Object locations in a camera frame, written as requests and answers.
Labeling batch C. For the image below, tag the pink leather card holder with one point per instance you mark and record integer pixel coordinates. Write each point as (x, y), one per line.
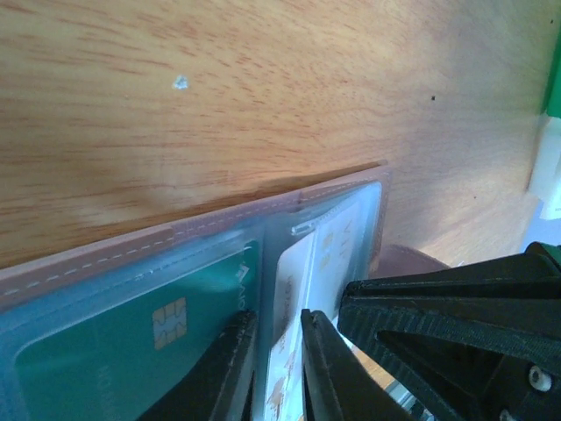
(48, 295)

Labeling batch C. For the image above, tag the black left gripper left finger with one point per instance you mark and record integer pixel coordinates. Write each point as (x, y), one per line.
(220, 385)

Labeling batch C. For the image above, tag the small green bin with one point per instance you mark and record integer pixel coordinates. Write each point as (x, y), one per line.
(550, 107)

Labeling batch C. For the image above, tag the white card red drawings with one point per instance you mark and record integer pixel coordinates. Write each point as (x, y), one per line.
(310, 275)

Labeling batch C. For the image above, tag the teal chip card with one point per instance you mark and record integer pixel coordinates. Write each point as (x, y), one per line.
(117, 364)

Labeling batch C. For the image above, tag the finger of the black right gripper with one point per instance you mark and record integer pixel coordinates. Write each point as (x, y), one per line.
(478, 342)

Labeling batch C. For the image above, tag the white bin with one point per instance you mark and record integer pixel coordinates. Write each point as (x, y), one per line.
(545, 178)

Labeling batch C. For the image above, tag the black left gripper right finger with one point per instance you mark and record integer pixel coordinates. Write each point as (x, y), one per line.
(335, 386)

